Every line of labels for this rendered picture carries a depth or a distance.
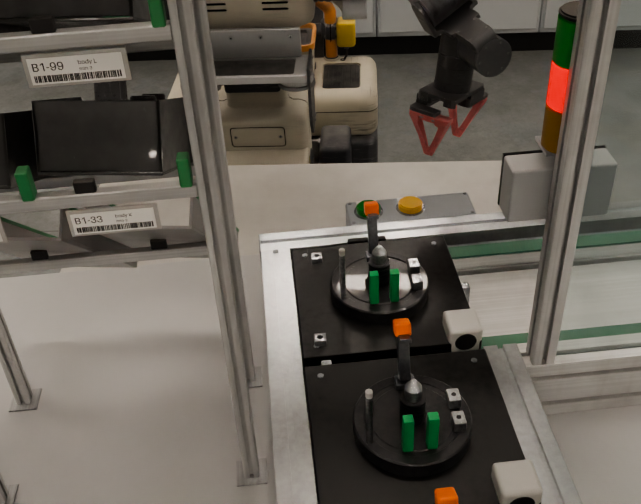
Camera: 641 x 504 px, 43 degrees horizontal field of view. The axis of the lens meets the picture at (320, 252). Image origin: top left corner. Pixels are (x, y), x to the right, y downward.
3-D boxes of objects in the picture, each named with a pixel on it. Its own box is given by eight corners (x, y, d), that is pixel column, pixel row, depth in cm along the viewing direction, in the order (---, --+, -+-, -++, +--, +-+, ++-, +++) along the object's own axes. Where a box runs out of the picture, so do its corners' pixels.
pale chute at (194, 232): (152, 257, 123) (153, 228, 123) (238, 258, 122) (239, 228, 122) (82, 227, 95) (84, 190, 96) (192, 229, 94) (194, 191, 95)
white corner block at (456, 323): (440, 331, 113) (442, 309, 110) (473, 328, 113) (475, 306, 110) (448, 355, 109) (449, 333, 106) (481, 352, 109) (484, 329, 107)
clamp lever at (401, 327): (395, 376, 100) (391, 318, 98) (411, 374, 100) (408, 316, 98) (400, 388, 96) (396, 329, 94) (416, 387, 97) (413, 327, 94)
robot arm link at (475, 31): (455, -36, 117) (408, 1, 118) (497, -15, 109) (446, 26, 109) (485, 27, 125) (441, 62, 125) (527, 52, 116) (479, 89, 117)
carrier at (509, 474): (304, 377, 107) (298, 305, 99) (484, 359, 108) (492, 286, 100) (322, 539, 88) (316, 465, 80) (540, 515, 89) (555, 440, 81)
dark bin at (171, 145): (126, 149, 109) (123, 93, 108) (222, 149, 108) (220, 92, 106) (37, 175, 82) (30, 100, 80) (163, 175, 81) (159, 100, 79)
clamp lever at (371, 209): (366, 251, 120) (363, 201, 118) (379, 250, 120) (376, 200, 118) (369, 258, 117) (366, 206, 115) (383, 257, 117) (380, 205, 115)
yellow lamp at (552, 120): (534, 135, 93) (539, 96, 90) (577, 131, 93) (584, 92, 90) (548, 157, 89) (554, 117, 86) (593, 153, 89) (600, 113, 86)
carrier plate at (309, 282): (291, 259, 127) (290, 248, 126) (443, 244, 128) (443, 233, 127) (303, 368, 108) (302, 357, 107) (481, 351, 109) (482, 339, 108)
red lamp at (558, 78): (540, 95, 90) (545, 53, 87) (584, 91, 90) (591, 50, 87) (554, 116, 86) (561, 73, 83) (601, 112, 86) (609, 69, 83)
